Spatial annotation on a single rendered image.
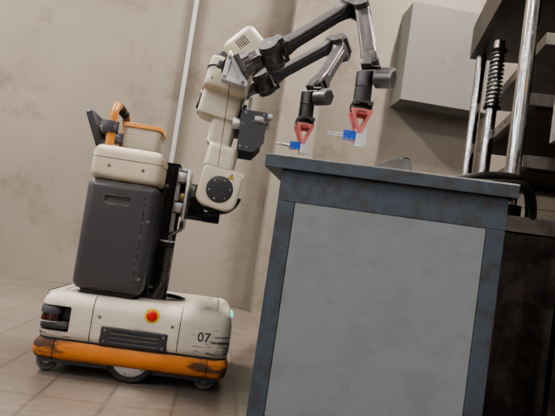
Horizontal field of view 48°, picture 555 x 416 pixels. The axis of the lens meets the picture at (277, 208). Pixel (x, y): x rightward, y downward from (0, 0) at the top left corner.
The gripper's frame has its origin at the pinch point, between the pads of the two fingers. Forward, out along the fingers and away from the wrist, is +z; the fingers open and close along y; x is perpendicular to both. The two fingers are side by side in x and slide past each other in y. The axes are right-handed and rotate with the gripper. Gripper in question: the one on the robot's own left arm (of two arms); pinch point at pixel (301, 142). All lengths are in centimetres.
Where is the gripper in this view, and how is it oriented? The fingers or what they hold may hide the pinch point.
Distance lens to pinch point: 244.2
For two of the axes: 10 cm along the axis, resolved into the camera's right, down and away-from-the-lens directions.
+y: -1.1, 0.6, 9.9
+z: -1.3, 9.9, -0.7
